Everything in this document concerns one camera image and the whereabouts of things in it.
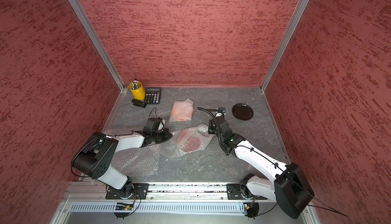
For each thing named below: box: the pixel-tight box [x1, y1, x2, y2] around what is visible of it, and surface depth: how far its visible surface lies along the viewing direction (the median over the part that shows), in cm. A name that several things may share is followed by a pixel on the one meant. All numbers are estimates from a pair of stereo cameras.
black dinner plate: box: [232, 102, 255, 121], surface depth 106 cm
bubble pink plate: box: [172, 123, 215, 154], surface depth 91 cm
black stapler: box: [131, 98, 147, 108], surface depth 109 cm
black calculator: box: [144, 87, 162, 105], surface depth 115 cm
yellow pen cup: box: [128, 80, 146, 101], surface depth 109 cm
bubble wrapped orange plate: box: [169, 98, 194, 122], surface depth 105 cm
